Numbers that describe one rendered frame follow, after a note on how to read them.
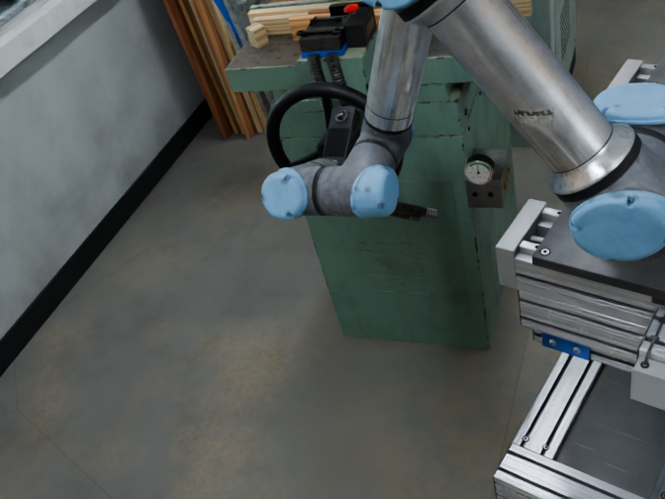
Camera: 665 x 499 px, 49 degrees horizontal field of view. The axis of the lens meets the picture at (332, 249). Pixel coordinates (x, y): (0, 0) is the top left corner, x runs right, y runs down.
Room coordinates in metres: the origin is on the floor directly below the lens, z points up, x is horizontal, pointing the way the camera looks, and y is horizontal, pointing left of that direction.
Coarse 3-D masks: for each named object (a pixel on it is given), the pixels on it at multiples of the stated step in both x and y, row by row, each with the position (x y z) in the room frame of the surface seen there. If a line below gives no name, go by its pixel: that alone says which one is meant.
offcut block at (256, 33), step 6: (258, 24) 1.64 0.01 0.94; (246, 30) 1.64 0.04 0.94; (252, 30) 1.62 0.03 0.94; (258, 30) 1.62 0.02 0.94; (264, 30) 1.62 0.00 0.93; (252, 36) 1.62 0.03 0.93; (258, 36) 1.61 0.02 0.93; (264, 36) 1.62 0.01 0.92; (252, 42) 1.63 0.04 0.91; (258, 42) 1.61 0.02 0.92; (264, 42) 1.62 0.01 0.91; (258, 48) 1.61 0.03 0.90
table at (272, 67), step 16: (256, 48) 1.62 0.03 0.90; (272, 48) 1.59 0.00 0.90; (288, 48) 1.57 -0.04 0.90; (432, 48) 1.36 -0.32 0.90; (240, 64) 1.56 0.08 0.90; (256, 64) 1.53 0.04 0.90; (272, 64) 1.51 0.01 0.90; (288, 64) 1.48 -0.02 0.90; (432, 64) 1.32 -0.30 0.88; (448, 64) 1.31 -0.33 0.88; (240, 80) 1.54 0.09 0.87; (256, 80) 1.52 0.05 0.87; (272, 80) 1.50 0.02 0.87; (288, 80) 1.48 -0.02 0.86; (432, 80) 1.33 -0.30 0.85; (448, 80) 1.31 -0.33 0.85; (464, 80) 1.29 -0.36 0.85; (304, 112) 1.37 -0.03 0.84
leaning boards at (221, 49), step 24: (168, 0) 2.89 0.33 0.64; (192, 0) 2.83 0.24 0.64; (288, 0) 3.23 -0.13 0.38; (192, 24) 2.90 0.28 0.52; (216, 24) 2.85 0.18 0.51; (192, 48) 2.90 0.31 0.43; (216, 48) 2.83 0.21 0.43; (216, 72) 2.91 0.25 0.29; (216, 96) 2.91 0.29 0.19; (240, 96) 2.85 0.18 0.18; (216, 120) 2.87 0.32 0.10; (240, 120) 2.81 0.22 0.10; (264, 120) 2.80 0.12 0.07
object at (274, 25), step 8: (512, 0) 1.39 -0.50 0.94; (520, 0) 1.38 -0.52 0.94; (528, 0) 1.37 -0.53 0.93; (520, 8) 1.38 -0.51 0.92; (528, 8) 1.38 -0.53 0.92; (264, 16) 1.69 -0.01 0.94; (272, 16) 1.67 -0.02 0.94; (280, 16) 1.66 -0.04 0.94; (288, 16) 1.65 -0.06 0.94; (264, 24) 1.67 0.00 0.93; (272, 24) 1.66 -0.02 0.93; (280, 24) 1.65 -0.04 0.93; (288, 24) 1.64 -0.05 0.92; (272, 32) 1.66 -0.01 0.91; (280, 32) 1.65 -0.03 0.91; (288, 32) 1.64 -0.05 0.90
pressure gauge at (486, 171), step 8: (472, 160) 1.24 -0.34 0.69; (480, 160) 1.23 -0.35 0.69; (488, 160) 1.23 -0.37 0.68; (464, 168) 1.24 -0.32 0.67; (472, 168) 1.24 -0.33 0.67; (480, 168) 1.23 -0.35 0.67; (488, 168) 1.22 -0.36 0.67; (472, 176) 1.24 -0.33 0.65; (480, 176) 1.23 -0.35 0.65; (488, 176) 1.22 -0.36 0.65; (480, 184) 1.23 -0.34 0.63
